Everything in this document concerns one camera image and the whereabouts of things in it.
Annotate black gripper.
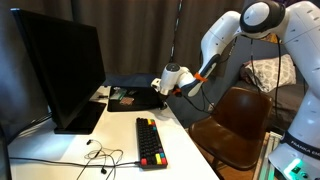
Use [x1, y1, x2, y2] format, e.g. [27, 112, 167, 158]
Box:
[157, 92, 171, 111]

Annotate black mouse pad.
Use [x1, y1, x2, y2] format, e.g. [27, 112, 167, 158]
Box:
[107, 86, 167, 113]

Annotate pink patterned small card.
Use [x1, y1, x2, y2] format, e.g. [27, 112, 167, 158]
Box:
[119, 96, 135, 107]

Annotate black keyboard with coloured keys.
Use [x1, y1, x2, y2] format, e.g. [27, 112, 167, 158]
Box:
[135, 117, 169, 170]

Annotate green packet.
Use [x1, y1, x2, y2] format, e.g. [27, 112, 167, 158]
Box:
[109, 87, 128, 101]

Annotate brown leather chair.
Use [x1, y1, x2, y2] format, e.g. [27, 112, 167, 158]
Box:
[188, 86, 274, 180]

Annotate brown curtain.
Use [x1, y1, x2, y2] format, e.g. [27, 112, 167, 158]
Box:
[0, 0, 178, 77]
[172, 0, 245, 78]

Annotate black computer monitor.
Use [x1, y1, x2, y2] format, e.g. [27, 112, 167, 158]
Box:
[9, 8, 108, 136]

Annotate patterned grey pillow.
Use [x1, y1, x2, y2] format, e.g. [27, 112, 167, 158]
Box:
[239, 53, 297, 94]

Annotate grey bed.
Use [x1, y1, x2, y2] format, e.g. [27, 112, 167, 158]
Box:
[233, 79, 308, 134]

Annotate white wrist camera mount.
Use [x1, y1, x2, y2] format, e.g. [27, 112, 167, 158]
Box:
[150, 77, 163, 96]

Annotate black wired earphones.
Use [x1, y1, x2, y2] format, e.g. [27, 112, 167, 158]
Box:
[75, 139, 125, 180]

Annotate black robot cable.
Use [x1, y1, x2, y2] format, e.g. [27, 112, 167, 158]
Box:
[181, 36, 283, 118]

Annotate light robot mount frame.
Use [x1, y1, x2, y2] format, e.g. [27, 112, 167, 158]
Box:
[252, 131, 283, 180]

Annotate black keyboard cable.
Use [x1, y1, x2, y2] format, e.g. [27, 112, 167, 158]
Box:
[9, 156, 141, 168]

